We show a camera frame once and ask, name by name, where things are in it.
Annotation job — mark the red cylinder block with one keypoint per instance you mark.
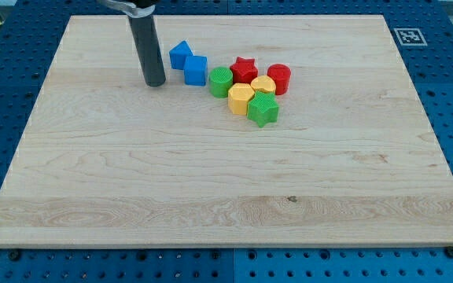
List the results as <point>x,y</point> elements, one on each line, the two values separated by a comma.
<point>281,74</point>

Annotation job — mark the green cylinder block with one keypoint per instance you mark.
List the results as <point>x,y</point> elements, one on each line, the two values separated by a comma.
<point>220,81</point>

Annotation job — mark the red star block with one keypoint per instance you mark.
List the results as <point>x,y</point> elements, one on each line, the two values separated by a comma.
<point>244,70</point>

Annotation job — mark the white fiducial marker tag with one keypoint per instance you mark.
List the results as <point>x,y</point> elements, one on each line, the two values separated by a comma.
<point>410,37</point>

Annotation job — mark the yellow heart block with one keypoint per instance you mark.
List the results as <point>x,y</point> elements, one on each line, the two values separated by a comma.
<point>264,84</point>

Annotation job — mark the blue triangular prism block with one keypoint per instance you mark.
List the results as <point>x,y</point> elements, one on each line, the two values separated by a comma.
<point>178,55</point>

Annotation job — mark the silver metal clamp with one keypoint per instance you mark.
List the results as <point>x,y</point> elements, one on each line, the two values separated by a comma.
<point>129,8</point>

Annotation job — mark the light wooden board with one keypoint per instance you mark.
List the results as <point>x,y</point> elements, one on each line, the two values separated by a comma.
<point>106,161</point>

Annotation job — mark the green star block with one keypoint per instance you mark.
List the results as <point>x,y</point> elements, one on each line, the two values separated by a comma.
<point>263,108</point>

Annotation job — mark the yellow hexagon block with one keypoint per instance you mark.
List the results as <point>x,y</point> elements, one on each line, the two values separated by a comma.
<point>239,95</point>

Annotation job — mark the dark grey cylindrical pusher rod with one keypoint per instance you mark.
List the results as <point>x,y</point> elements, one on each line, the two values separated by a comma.
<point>147,45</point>

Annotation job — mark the blue cube block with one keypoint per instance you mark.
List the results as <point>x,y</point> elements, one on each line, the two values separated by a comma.
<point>195,70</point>

